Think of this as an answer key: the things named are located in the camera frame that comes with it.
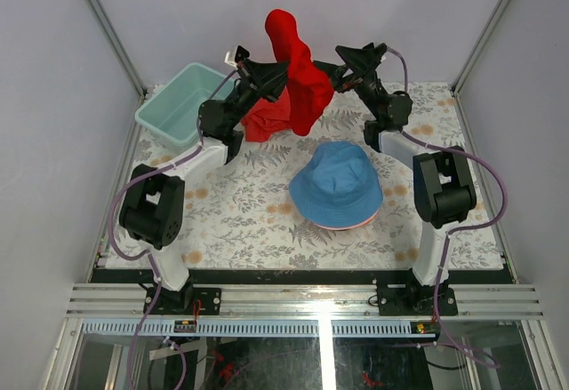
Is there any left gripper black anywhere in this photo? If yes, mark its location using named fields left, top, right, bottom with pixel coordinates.
left=223, top=57, right=292, bottom=131

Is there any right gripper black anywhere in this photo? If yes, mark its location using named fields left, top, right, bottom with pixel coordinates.
left=312, top=46, right=388, bottom=122

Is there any red hat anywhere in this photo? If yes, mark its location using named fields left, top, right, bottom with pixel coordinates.
left=265, top=9, right=334, bottom=136

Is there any light green plastic bin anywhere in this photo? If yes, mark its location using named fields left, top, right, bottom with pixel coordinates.
left=135, top=62, right=233, bottom=154

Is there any blue hat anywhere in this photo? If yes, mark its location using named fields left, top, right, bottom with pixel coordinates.
left=289, top=141, right=383, bottom=227

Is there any pink bucket hat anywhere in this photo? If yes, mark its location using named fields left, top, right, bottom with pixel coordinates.
left=316, top=209, right=379, bottom=231

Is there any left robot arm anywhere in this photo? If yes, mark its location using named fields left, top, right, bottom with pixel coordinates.
left=110, top=46, right=290, bottom=314

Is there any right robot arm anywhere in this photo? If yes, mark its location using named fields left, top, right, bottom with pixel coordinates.
left=314, top=43, right=477, bottom=314

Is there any red folded cloth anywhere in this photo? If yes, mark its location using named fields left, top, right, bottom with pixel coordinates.
left=241, top=92, right=291, bottom=142

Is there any floral table mat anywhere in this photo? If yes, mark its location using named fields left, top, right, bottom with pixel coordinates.
left=105, top=81, right=506, bottom=271

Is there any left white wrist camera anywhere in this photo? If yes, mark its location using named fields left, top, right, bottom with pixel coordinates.
left=224, top=46, right=238, bottom=68

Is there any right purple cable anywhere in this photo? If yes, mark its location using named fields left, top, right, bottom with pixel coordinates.
left=386, top=47, right=509, bottom=369

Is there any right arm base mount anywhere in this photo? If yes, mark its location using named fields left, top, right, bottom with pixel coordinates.
left=369, top=270, right=458, bottom=317

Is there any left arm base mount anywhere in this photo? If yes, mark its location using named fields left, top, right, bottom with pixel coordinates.
left=140, top=282, right=222, bottom=318

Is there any aluminium rail frame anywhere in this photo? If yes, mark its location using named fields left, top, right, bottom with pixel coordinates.
left=43, top=268, right=568, bottom=389

